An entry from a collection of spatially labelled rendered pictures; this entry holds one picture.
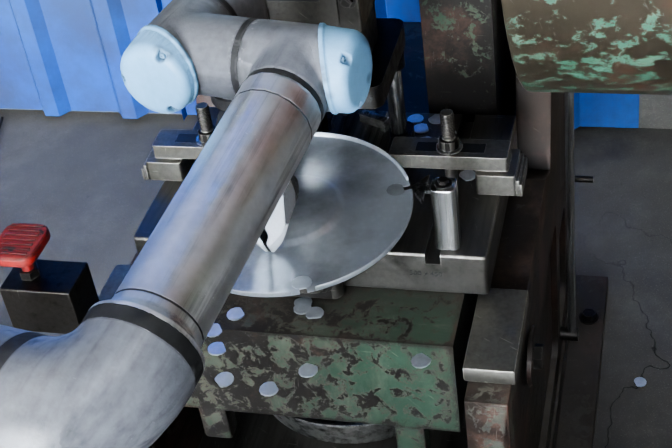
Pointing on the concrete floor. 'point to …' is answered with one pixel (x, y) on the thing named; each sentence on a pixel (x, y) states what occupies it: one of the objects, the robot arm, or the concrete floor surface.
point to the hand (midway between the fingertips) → (267, 246)
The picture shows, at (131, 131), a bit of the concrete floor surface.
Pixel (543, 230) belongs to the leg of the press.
